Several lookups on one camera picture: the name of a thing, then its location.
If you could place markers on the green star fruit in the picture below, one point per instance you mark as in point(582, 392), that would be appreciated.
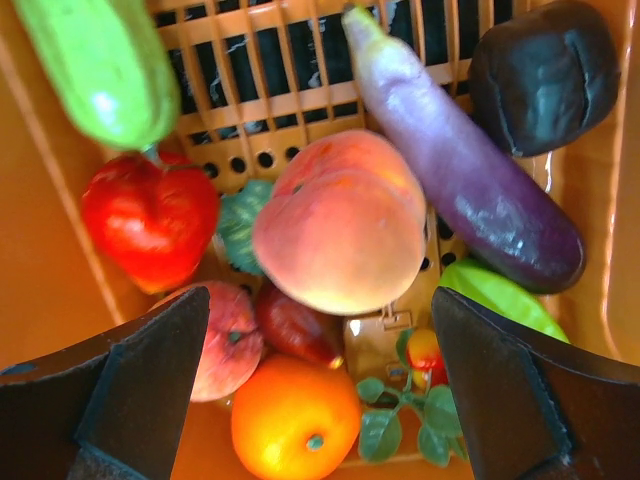
point(500, 295)

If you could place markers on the dark purple plum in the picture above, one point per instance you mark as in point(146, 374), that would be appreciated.
point(541, 80)

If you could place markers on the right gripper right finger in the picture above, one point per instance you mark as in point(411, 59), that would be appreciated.
point(531, 406)

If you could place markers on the dark red strawberry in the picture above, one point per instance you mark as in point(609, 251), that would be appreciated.
point(296, 329)

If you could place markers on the green cucumber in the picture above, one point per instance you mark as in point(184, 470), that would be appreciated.
point(109, 68)

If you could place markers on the orange plastic basket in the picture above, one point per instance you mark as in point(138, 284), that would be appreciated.
point(56, 290)

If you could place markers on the orange fruit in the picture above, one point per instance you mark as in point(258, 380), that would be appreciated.
point(294, 419)

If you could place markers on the green leaf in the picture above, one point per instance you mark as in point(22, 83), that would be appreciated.
point(237, 217)

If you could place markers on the cherry tomato sprig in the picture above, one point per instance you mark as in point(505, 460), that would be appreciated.
point(426, 393)

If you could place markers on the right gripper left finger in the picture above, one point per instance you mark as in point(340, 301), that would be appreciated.
point(110, 407)

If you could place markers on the peach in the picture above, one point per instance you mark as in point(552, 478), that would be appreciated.
point(343, 231)

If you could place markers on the purple eggplant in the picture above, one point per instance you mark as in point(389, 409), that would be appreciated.
point(503, 216)

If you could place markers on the pink apple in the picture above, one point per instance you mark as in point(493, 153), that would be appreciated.
point(233, 344)

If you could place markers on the red bell pepper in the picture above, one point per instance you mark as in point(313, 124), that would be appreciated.
point(154, 222)

